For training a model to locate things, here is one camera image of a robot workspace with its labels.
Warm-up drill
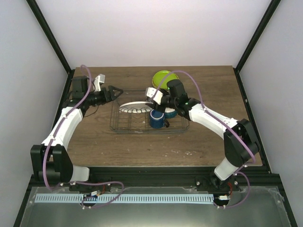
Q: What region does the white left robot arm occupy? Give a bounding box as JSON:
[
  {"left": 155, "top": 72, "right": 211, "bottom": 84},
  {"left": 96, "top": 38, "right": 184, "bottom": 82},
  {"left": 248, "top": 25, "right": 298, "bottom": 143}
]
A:
[{"left": 30, "top": 74, "right": 124, "bottom": 191}]

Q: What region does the lime green plate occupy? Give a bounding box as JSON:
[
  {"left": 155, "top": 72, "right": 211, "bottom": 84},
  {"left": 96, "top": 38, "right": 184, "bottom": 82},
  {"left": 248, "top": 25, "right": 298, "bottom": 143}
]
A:
[{"left": 153, "top": 70, "right": 179, "bottom": 90}]

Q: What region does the white blue striped plate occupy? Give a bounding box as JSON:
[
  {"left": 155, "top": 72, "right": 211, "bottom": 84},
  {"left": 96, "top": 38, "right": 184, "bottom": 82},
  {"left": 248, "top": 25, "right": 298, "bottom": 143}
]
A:
[{"left": 119, "top": 101, "right": 153, "bottom": 114}]

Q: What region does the black wire dish rack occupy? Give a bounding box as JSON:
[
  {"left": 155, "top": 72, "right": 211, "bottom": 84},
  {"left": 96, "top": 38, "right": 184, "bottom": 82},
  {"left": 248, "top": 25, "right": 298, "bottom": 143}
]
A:
[{"left": 110, "top": 90, "right": 189, "bottom": 134}]

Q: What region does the light blue slotted cable duct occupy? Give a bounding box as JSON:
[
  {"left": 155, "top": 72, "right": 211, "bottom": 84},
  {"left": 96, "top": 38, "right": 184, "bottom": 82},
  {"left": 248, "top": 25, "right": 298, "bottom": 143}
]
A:
[{"left": 35, "top": 193, "right": 214, "bottom": 204}]

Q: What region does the black aluminium frame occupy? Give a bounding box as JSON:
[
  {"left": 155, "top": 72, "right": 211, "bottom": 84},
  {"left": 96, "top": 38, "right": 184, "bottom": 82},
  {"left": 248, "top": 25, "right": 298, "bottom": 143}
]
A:
[{"left": 27, "top": 0, "right": 297, "bottom": 227}]

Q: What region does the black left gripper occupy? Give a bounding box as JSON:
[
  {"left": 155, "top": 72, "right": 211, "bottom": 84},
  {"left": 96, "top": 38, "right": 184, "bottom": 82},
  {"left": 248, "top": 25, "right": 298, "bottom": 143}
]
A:
[{"left": 85, "top": 86, "right": 124, "bottom": 106}]

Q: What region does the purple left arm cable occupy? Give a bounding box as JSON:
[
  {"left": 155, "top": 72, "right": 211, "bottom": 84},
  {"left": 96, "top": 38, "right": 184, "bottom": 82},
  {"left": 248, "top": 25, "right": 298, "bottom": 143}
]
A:
[{"left": 43, "top": 65, "right": 125, "bottom": 210}]

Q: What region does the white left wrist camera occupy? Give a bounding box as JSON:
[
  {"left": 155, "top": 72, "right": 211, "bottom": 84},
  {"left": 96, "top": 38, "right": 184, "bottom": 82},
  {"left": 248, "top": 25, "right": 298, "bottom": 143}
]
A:
[{"left": 93, "top": 74, "right": 106, "bottom": 92}]

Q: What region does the dark blue mug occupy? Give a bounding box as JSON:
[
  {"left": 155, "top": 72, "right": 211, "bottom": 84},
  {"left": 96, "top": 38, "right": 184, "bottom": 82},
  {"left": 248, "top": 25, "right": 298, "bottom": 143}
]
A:
[{"left": 149, "top": 110, "right": 170, "bottom": 129}]

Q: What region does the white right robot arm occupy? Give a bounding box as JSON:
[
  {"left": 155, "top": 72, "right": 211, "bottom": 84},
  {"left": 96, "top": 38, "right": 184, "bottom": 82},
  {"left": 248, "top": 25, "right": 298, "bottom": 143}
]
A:
[{"left": 145, "top": 79, "right": 260, "bottom": 191}]

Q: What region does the white and teal bowl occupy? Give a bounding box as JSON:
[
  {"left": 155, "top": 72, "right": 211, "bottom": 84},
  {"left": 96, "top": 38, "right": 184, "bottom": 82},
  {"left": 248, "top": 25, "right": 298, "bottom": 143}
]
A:
[{"left": 164, "top": 108, "right": 178, "bottom": 119}]

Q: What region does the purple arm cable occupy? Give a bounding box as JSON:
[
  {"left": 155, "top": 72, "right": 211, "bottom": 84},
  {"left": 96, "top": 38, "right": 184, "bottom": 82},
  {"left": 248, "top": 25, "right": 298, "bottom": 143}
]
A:
[
  {"left": 43, "top": 65, "right": 125, "bottom": 210},
  {"left": 156, "top": 70, "right": 256, "bottom": 210}
]

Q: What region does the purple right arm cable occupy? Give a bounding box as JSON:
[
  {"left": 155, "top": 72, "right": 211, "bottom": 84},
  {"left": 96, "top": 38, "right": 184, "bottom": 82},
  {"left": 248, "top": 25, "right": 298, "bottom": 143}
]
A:
[{"left": 156, "top": 70, "right": 256, "bottom": 210}]

